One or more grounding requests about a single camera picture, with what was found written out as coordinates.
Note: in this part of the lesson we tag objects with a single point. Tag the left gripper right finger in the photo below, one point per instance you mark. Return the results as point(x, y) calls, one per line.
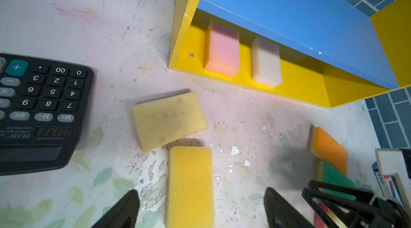
point(280, 214)

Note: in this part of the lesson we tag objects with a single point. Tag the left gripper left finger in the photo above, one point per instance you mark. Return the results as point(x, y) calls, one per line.
point(123, 214)

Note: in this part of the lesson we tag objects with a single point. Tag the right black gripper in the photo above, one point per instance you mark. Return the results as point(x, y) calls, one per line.
point(354, 207)

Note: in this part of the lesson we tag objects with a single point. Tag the green sponge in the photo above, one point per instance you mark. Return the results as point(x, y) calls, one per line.
point(329, 174)

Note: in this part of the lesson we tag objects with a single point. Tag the orange sponge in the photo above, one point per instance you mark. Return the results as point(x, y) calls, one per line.
point(324, 147)

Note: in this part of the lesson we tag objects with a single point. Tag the yellow sponge rectangle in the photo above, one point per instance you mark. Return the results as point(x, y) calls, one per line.
point(190, 197)

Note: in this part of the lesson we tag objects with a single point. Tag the beige pale pink sponge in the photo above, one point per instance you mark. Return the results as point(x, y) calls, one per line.
point(265, 62)

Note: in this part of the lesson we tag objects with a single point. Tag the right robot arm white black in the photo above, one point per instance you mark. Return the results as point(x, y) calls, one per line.
point(397, 163)

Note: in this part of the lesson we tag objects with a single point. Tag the yellow shelf pink blue boards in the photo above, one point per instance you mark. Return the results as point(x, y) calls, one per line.
point(332, 52)

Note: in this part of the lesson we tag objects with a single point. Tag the toothpaste box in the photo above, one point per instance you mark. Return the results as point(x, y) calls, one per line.
point(387, 184)

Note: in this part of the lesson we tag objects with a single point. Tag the pale yellow tan sponge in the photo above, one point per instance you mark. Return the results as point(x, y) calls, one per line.
point(169, 119)

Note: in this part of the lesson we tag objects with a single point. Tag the black calculator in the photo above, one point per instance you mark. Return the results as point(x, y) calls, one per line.
point(43, 106)

